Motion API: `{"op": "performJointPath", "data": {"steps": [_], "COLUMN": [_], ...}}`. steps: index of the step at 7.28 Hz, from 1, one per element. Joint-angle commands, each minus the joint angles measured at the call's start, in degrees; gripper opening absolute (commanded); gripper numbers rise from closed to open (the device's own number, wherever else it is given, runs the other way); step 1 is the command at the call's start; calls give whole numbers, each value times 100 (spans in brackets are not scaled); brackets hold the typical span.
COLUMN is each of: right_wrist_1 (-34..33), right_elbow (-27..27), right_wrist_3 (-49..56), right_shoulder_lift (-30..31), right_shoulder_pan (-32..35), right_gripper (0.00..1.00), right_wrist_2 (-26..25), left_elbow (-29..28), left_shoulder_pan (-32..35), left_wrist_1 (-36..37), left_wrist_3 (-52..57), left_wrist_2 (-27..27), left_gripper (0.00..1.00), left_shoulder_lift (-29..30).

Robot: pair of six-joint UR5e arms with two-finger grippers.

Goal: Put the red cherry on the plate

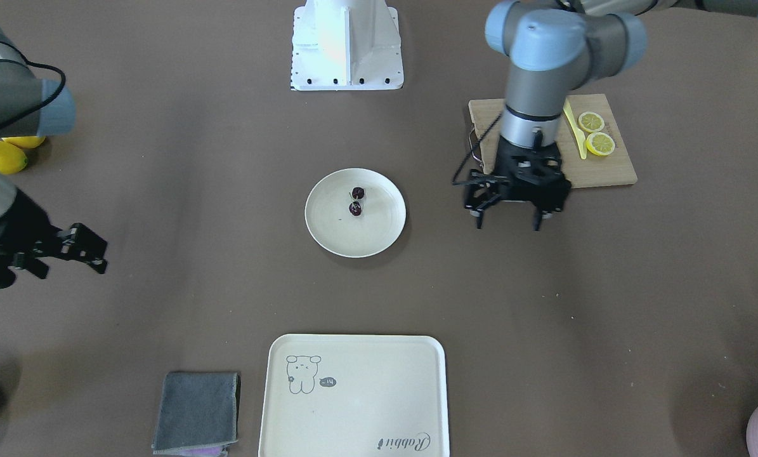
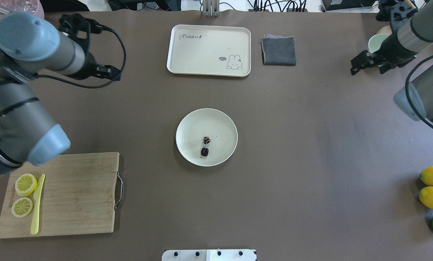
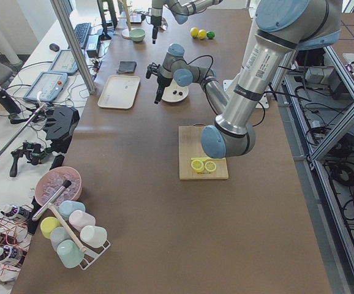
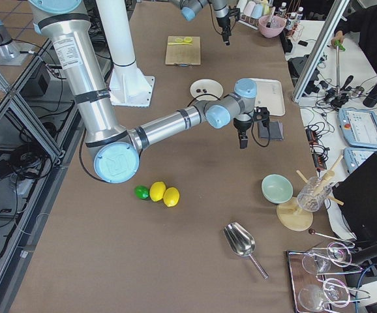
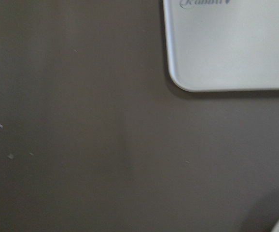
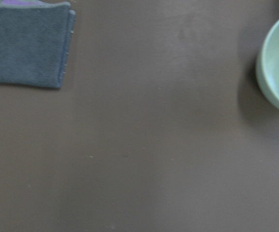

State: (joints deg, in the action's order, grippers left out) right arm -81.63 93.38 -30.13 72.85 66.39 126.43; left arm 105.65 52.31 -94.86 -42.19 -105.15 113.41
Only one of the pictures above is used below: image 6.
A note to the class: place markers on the dark grey folded cloth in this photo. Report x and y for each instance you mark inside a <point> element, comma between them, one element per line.
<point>34,42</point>

